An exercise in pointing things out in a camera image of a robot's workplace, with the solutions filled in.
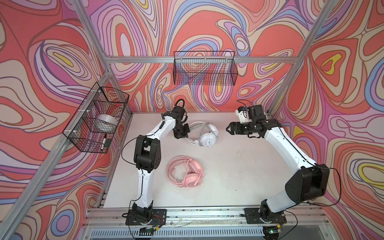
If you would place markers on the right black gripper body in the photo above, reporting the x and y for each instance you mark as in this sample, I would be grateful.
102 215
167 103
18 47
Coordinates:
244 128

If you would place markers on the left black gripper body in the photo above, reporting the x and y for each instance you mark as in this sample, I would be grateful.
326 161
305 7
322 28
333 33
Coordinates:
182 131

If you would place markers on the white headphones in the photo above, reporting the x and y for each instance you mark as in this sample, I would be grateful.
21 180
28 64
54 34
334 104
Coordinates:
208 135

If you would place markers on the pink headphones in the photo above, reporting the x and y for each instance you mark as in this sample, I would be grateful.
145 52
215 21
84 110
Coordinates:
194 173

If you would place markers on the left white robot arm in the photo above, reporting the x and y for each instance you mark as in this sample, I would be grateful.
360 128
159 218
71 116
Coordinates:
147 156

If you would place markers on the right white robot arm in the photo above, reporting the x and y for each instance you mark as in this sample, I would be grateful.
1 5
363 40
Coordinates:
308 181

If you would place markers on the grey tape roll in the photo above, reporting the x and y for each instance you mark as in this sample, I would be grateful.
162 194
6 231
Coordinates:
105 124

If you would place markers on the marker pen in basket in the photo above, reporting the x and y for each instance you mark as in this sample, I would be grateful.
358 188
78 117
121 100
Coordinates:
103 142

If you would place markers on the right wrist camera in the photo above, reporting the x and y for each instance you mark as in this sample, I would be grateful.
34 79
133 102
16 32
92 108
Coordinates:
241 112

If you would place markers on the black wire basket back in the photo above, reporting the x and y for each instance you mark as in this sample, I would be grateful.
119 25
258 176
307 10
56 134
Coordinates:
211 68

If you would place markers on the black wire basket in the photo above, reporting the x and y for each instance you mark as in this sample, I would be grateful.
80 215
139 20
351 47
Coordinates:
99 100
211 68

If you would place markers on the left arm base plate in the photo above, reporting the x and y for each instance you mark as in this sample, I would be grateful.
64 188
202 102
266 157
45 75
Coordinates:
156 218

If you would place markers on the black wire basket left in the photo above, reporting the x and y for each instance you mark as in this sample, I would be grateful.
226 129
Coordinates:
99 100

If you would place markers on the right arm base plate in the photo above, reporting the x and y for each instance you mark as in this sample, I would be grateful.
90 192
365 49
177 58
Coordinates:
263 216

